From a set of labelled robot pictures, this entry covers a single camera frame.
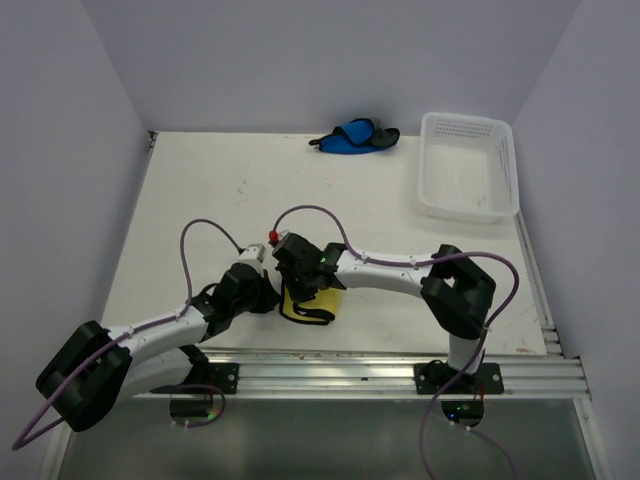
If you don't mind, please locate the yellow towel black trim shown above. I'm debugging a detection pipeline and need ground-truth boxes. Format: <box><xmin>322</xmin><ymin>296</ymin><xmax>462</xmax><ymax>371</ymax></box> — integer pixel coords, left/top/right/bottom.
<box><xmin>279</xmin><ymin>284</ymin><xmax>342</xmax><ymax>326</ymax></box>

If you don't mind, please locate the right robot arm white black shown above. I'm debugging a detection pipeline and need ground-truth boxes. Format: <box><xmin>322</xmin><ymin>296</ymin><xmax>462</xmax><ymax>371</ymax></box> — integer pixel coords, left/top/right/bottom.
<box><xmin>273</xmin><ymin>233</ymin><xmax>496</xmax><ymax>393</ymax></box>

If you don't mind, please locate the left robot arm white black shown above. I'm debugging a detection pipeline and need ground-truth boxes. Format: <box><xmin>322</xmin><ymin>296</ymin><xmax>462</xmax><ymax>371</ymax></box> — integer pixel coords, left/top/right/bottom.
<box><xmin>36</xmin><ymin>260</ymin><xmax>279</xmax><ymax>432</ymax></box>

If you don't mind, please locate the blue towel dark trim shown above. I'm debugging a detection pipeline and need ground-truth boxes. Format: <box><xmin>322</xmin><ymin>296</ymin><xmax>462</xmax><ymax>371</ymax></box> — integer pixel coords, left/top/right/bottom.
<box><xmin>308</xmin><ymin>118</ymin><xmax>401</xmax><ymax>155</ymax></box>

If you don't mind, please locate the white plastic basket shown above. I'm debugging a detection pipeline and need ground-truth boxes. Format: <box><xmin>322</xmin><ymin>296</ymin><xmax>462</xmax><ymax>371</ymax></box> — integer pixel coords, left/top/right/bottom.
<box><xmin>417</xmin><ymin>112</ymin><xmax>520</xmax><ymax>224</ymax></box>

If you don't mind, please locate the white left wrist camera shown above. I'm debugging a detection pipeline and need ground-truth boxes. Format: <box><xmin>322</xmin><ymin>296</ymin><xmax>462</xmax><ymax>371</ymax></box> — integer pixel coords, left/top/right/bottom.
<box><xmin>237</xmin><ymin>244</ymin><xmax>266</xmax><ymax>275</ymax></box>

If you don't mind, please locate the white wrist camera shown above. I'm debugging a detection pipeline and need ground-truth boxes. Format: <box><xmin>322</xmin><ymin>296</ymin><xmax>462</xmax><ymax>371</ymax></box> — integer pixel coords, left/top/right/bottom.
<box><xmin>268</xmin><ymin>230</ymin><xmax>289</xmax><ymax>247</ymax></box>
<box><xmin>237</xmin><ymin>244</ymin><xmax>266</xmax><ymax>275</ymax></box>

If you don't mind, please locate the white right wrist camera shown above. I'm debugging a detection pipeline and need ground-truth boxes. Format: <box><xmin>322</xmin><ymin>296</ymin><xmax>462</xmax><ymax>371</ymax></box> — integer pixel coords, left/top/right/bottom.
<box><xmin>268</xmin><ymin>230</ymin><xmax>289</xmax><ymax>247</ymax></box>

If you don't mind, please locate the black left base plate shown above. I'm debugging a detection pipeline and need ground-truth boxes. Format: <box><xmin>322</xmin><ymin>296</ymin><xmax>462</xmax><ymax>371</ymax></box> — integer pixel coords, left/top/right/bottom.
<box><xmin>152</xmin><ymin>362</ymin><xmax>240</xmax><ymax>395</ymax></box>

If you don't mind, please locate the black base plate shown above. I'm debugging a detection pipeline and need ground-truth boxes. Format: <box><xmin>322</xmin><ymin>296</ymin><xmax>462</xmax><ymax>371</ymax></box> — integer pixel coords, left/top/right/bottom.
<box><xmin>413</xmin><ymin>360</ymin><xmax>505</xmax><ymax>395</ymax></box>
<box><xmin>152</xmin><ymin>362</ymin><xmax>240</xmax><ymax>395</ymax></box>

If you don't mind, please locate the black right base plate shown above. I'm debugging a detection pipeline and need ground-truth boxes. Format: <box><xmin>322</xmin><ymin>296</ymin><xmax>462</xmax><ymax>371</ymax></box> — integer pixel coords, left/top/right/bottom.
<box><xmin>413</xmin><ymin>360</ymin><xmax>505</xmax><ymax>395</ymax></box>

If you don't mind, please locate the aluminium mounting rail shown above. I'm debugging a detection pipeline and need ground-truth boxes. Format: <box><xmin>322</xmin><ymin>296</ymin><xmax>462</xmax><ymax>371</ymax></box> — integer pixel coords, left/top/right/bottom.
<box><xmin>64</xmin><ymin>349</ymin><xmax>594</xmax><ymax>401</ymax></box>

